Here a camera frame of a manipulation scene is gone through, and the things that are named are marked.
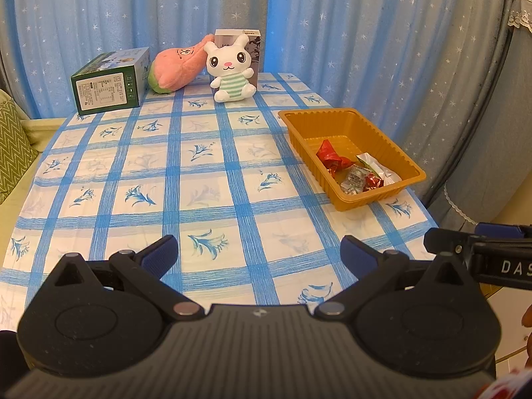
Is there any white rabbit plush toy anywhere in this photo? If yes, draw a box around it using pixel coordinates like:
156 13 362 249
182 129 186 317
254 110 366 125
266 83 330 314
203 34 259 102

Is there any green zigzag pillow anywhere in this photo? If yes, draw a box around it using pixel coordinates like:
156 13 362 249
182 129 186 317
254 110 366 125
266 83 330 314
0 102 40 204

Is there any large red snack packet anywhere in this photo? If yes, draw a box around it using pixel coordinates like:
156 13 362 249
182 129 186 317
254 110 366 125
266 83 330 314
316 139 354 169

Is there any person's right hand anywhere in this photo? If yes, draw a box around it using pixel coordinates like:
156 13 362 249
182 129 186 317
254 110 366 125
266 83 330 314
521 303 532 370

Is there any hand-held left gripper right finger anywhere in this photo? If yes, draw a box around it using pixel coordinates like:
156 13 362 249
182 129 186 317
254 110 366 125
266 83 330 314
314 235 478 323

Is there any silver foil pouch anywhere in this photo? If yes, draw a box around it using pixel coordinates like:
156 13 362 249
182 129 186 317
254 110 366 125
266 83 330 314
355 152 403 186

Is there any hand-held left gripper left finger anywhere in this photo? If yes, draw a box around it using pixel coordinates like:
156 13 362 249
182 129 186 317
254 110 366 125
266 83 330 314
39 235 206 323

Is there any blue checked tablecloth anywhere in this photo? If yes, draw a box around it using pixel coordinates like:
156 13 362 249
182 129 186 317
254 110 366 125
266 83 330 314
0 72 437 333

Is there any cream sofa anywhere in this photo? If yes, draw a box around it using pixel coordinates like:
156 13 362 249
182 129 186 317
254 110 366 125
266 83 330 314
0 89 67 217

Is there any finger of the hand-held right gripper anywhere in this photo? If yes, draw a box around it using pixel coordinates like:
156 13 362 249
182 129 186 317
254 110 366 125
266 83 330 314
423 227 483 264
475 222 532 240

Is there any grey white cardboard box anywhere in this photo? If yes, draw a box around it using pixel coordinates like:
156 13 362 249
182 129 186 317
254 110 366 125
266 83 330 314
215 28 262 81

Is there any clear dark snack packet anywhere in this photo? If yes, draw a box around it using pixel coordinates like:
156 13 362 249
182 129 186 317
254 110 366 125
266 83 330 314
341 164 370 196

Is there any red white candy packet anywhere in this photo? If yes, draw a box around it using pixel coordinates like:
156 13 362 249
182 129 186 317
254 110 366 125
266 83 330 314
361 173 385 193

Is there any grey star curtain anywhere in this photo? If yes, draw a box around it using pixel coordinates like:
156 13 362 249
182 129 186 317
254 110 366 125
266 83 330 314
424 0 532 233

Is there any red white patterned clothing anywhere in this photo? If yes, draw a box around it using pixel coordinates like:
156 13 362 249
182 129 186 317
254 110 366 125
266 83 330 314
474 368 532 399

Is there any pink plush toy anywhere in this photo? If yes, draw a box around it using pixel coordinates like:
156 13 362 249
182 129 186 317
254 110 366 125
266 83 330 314
148 35 217 94

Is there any blue star curtain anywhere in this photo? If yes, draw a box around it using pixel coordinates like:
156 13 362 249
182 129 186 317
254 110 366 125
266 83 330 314
0 0 271 119
266 0 532 167

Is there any green cardboard box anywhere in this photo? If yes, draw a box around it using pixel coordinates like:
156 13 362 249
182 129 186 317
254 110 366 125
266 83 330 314
70 47 151 116

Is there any orange plastic tray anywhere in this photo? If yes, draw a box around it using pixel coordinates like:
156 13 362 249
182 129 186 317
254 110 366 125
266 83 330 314
278 108 427 212

